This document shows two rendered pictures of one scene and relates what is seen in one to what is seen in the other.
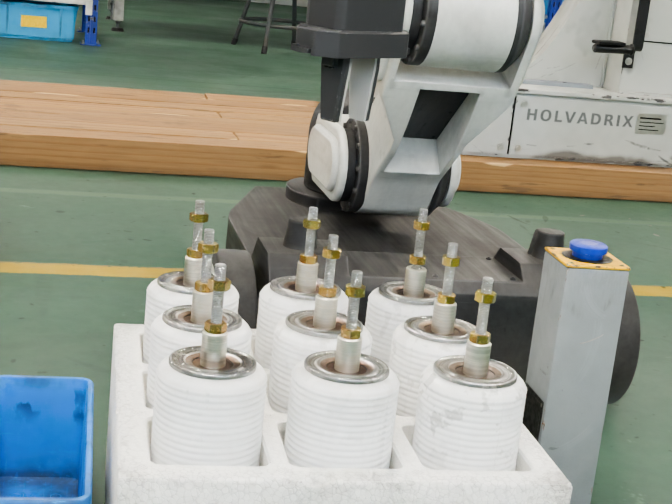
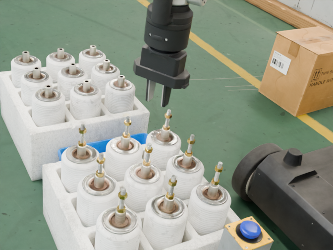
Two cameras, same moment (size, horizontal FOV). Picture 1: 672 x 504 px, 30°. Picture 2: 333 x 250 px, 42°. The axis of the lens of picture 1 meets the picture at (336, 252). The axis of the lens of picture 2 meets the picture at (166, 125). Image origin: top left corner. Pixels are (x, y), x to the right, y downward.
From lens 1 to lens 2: 119 cm
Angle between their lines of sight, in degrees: 63
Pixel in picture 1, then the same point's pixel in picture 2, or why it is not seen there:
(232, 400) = (65, 165)
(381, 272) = (305, 193)
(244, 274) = (257, 156)
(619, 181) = not seen: outside the picture
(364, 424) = (80, 203)
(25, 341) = (246, 140)
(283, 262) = (270, 161)
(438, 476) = (81, 238)
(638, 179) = not seen: outside the picture
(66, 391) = not seen: hidden behind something
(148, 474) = (46, 169)
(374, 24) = (156, 68)
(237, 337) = (117, 156)
